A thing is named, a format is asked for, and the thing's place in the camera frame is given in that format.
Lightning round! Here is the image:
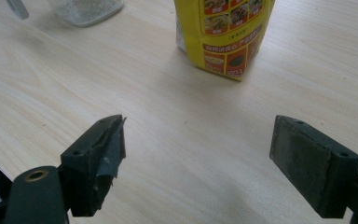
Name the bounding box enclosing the clear jar with white lid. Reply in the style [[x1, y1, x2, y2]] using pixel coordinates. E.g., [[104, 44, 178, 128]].
[[6, 0, 125, 28]]

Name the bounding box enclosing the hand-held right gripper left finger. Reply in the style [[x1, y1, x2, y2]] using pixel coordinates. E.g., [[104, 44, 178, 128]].
[[59, 114, 128, 217]]

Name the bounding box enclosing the yellow seasoning pouch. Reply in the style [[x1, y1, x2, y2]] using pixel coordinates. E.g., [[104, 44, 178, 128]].
[[172, 0, 276, 82]]

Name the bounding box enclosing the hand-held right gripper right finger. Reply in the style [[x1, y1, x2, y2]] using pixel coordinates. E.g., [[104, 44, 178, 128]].
[[268, 115, 358, 219]]

